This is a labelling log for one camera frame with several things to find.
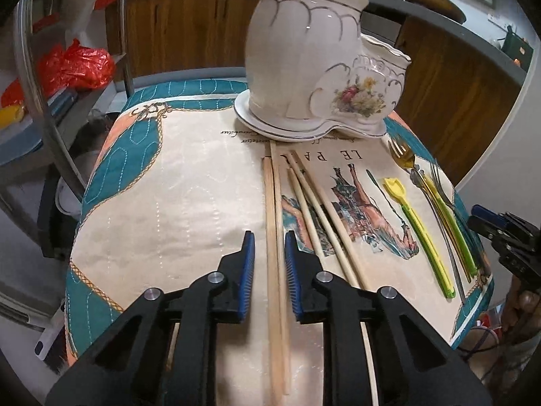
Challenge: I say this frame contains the yellow-green plastic fork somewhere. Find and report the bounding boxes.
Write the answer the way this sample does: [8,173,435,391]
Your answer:
[422,174,478,282]

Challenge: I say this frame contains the silver metal fork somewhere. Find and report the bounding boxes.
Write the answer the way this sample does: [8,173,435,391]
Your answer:
[430,161,469,236]

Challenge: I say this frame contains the wooden chopstick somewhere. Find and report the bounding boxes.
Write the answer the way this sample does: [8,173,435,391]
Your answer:
[291,150,371,290]
[262,157,283,405]
[269,140,291,395]
[287,151,359,287]
[288,168,325,260]

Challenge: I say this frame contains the silver flower-bowl spoon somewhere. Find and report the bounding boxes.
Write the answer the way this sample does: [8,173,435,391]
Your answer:
[408,167,467,306]

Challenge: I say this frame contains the gold metal fork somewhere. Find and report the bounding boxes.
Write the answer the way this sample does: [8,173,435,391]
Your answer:
[388,137,416,172]

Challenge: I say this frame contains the wooden kitchen base cabinets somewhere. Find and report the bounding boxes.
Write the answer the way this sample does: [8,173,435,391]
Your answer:
[107,0,524,181]

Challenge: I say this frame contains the printed quilted table mat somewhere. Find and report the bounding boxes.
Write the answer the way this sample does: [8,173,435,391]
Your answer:
[65,79,494,405]

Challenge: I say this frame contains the green cutting board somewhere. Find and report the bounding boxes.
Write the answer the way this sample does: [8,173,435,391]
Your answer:
[501,25,534,71]

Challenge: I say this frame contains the white ceramic double-cup holder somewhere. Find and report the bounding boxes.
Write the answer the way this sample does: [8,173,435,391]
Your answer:
[234,0,411,142]

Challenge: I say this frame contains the stainless steel shelf rack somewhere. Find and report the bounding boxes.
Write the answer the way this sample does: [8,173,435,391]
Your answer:
[0,0,137,263]

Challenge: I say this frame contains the brown wok with handle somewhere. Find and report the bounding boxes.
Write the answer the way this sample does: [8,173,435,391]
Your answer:
[406,0,467,24]

